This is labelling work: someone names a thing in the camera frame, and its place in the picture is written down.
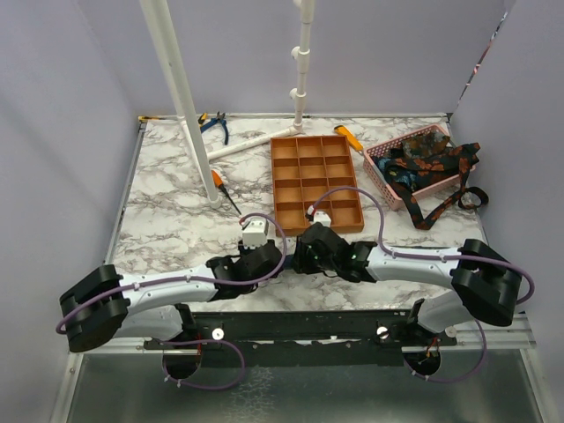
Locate navy yellow floral tie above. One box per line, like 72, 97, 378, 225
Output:
281, 256, 297, 271

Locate black orange floral tie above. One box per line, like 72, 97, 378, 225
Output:
384, 143, 489, 230

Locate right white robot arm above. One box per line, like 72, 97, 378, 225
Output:
291, 223, 523, 345

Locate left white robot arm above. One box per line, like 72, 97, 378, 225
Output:
56, 240, 287, 353

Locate wooden compartment tray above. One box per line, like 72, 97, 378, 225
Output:
271, 135, 357, 236

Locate pink perforated plastic basket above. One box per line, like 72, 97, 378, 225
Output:
362, 124, 461, 211

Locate blue floral tie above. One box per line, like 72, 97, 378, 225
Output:
372, 156, 419, 192

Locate yellow utility knife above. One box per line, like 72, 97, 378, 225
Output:
333, 125, 363, 154

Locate dark paisley tie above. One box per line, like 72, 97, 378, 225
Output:
402, 131, 451, 159

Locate yellow black tool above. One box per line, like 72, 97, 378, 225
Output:
137, 115, 167, 122

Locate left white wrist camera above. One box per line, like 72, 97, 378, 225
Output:
241, 217, 269, 249

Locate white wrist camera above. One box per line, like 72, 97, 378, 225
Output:
241, 217, 269, 249
305, 206, 332, 227

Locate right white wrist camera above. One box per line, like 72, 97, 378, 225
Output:
305, 206, 332, 227

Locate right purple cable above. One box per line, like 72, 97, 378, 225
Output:
306, 187, 537, 383

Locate orange handled screwdriver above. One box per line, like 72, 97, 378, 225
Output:
211, 170, 241, 215

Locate black metal base rail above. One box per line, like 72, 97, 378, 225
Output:
119, 307, 462, 374

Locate blue handled pliers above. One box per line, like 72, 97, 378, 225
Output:
198, 111, 230, 146

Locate yellow handled cutter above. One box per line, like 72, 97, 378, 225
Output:
197, 113, 208, 126

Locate white pvc pipe frame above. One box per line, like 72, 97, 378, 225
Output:
140, 1, 315, 208

